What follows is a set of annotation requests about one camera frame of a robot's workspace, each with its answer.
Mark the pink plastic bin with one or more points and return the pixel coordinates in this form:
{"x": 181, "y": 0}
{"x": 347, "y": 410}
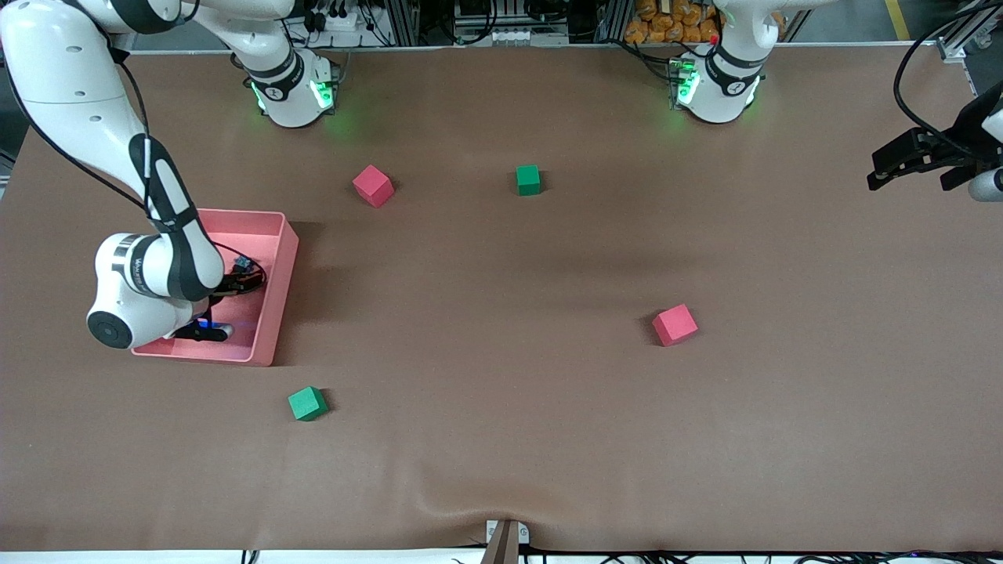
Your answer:
{"x": 266, "y": 313}

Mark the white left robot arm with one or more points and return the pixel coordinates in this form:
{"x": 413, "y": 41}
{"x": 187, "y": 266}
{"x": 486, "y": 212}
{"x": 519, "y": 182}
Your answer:
{"x": 717, "y": 98}

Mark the orange push button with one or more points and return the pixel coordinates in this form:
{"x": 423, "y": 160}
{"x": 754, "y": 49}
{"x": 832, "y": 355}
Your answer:
{"x": 244, "y": 263}

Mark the pink foam cube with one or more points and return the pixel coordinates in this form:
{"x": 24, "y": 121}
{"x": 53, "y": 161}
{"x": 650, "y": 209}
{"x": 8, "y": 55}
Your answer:
{"x": 675, "y": 326}
{"x": 372, "y": 186}

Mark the aluminium frame profile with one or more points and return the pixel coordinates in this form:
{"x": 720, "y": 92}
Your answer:
{"x": 960, "y": 43}

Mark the metal table clamp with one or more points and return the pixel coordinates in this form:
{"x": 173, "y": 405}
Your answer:
{"x": 505, "y": 540}

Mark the white power strip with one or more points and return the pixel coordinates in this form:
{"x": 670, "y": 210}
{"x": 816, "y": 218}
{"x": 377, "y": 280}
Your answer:
{"x": 337, "y": 17}

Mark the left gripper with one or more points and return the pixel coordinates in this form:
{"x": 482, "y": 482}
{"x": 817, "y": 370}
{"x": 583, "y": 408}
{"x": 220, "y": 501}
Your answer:
{"x": 969, "y": 127}

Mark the green foam cube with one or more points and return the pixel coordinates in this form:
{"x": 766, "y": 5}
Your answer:
{"x": 528, "y": 181}
{"x": 306, "y": 404}

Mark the bag of orange items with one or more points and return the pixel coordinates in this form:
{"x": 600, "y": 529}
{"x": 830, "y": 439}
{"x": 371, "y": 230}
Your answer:
{"x": 666, "y": 23}

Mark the brown table mat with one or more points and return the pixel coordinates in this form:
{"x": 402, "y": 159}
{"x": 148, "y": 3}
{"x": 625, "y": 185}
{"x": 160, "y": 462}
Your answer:
{"x": 501, "y": 439}

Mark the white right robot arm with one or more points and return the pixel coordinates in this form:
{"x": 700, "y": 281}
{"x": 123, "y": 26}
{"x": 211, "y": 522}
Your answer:
{"x": 70, "y": 94}

